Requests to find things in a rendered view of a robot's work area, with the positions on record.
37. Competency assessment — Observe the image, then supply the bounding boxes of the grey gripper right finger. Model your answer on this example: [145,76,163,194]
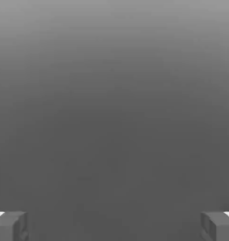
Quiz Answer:
[200,211,229,241]

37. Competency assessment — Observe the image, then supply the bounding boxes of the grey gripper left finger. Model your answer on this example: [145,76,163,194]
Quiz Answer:
[0,211,30,241]

